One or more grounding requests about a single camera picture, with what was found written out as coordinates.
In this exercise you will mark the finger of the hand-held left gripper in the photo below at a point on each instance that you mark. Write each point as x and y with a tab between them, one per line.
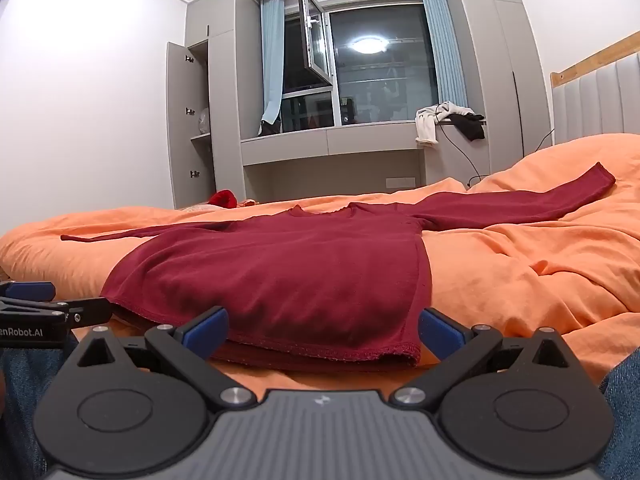
30	290
85	311

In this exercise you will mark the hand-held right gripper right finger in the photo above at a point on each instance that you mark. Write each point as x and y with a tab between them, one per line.
440	331

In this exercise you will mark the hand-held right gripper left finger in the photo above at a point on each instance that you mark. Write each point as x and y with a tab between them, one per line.
207	334

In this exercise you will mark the dark red long-sleeve sweater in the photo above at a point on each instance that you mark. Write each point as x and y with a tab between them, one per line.
280	270

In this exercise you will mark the person's left leg in jeans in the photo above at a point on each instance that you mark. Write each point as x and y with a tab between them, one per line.
25	400

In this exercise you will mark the person's leg in jeans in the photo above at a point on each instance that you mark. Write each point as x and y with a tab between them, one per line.
625	410
25	400

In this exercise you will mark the orange blanket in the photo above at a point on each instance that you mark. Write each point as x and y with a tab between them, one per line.
525	270

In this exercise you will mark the pale pink patterned cloth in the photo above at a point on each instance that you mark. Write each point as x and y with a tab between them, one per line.
200	206

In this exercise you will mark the bright red cloth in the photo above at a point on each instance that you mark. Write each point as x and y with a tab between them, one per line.
224	198

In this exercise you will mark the person's right leg in jeans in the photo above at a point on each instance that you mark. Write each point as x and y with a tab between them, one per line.
625	410

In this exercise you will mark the white garment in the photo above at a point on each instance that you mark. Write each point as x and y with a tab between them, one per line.
426	127

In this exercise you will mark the black garment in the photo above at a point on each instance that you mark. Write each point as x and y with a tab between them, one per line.
471	127

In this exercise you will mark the grey wardrobe door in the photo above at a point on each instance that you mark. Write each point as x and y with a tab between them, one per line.
180	125

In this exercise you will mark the white bag in wardrobe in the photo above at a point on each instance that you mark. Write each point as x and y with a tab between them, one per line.
204	121

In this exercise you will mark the dark bag on ledge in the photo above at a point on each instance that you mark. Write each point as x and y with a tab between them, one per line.
269	127

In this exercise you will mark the grey window ledge cabinet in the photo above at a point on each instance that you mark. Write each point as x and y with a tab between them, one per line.
325	142

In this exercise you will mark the large glass window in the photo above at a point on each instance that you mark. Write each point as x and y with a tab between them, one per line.
380	75

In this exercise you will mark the grey built-in wardrobe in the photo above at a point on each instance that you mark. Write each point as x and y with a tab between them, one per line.
500	60

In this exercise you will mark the light blue sheer curtain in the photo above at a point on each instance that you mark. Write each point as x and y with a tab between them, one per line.
271	60

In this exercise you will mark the grey padded wooden headboard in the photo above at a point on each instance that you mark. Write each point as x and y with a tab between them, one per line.
600	95

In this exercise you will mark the blue pleated curtain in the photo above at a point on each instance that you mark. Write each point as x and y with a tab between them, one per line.
442	45

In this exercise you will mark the white-framed window sash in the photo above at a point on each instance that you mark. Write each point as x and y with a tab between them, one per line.
316	40

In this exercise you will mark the white wall socket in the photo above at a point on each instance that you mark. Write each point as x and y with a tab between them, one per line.
401	182

